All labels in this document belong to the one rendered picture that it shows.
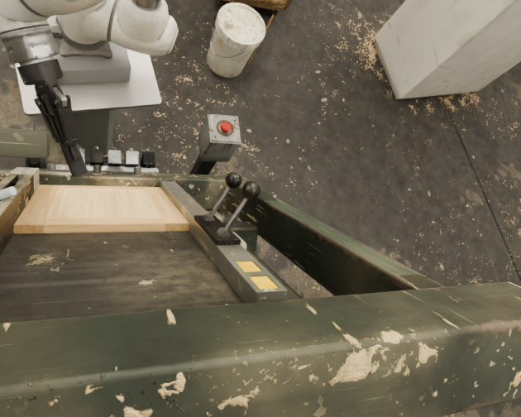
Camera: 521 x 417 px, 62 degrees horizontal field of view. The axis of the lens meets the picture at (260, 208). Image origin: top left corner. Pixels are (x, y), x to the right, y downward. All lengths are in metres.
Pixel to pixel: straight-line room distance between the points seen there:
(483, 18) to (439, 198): 1.20
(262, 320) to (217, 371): 0.08
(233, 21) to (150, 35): 1.16
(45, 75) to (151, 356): 0.69
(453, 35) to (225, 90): 1.49
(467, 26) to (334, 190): 1.28
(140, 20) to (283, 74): 1.71
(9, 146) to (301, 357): 0.28
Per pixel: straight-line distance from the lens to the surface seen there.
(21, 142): 0.37
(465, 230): 3.46
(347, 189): 2.93
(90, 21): 1.66
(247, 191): 0.84
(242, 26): 2.75
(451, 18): 3.21
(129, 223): 1.04
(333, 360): 0.40
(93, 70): 1.78
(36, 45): 0.95
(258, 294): 0.63
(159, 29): 1.61
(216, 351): 0.36
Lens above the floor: 2.30
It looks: 62 degrees down
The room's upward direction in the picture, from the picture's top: 48 degrees clockwise
